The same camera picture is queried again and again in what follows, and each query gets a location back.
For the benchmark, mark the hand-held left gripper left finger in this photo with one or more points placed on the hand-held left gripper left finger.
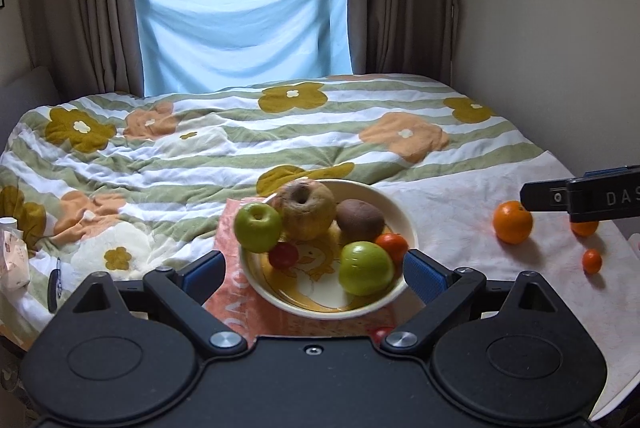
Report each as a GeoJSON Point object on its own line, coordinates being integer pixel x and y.
{"type": "Point", "coordinates": [202, 279]}

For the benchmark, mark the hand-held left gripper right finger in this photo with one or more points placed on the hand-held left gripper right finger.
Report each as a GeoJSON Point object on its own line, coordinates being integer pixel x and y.
{"type": "Point", "coordinates": [425, 279]}

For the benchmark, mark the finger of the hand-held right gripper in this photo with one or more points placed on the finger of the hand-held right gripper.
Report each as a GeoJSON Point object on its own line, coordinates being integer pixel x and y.
{"type": "Point", "coordinates": [545, 196]}
{"type": "Point", "coordinates": [612, 171]}

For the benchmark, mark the orange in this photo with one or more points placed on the orange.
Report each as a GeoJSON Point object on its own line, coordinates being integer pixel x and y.
{"type": "Point", "coordinates": [512, 223]}
{"type": "Point", "coordinates": [584, 228]}

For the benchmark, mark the red tomato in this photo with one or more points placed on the red tomato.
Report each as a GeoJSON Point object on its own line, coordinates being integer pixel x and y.
{"type": "Point", "coordinates": [394, 247]}
{"type": "Point", "coordinates": [381, 335]}
{"type": "Point", "coordinates": [283, 255]}
{"type": "Point", "coordinates": [592, 261]}

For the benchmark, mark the green apple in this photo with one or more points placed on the green apple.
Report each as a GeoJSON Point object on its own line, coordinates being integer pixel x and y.
{"type": "Point", "coordinates": [366, 269]}
{"type": "Point", "coordinates": [257, 228]}

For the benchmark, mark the brown kiwi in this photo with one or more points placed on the brown kiwi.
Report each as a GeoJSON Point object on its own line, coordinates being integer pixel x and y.
{"type": "Point", "coordinates": [360, 221]}

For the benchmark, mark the cream bowl with brown rim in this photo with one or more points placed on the cream bowl with brown rim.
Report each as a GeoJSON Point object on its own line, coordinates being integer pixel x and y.
{"type": "Point", "coordinates": [320, 293]}

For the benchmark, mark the large wrinkled yellow apple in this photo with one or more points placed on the large wrinkled yellow apple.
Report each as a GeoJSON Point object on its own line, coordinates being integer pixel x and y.
{"type": "Point", "coordinates": [306, 210]}

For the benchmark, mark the pink floral cloth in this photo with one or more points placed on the pink floral cloth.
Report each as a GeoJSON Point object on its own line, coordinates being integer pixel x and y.
{"type": "Point", "coordinates": [227, 308]}

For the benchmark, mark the white cloth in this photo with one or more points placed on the white cloth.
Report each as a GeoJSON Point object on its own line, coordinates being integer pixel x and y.
{"type": "Point", "coordinates": [475, 268]}

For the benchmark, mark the floral striped blanket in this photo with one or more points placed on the floral striped blanket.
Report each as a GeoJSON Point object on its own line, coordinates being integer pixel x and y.
{"type": "Point", "coordinates": [175, 158]}

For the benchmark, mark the white packet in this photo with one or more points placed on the white packet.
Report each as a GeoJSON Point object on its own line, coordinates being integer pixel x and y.
{"type": "Point", "coordinates": [12, 260]}

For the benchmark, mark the grey padded headboard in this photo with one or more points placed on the grey padded headboard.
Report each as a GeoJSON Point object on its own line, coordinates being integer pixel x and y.
{"type": "Point", "coordinates": [25, 98]}

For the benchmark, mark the light blue cloth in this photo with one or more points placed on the light blue cloth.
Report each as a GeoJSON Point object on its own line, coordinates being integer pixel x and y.
{"type": "Point", "coordinates": [240, 28]}

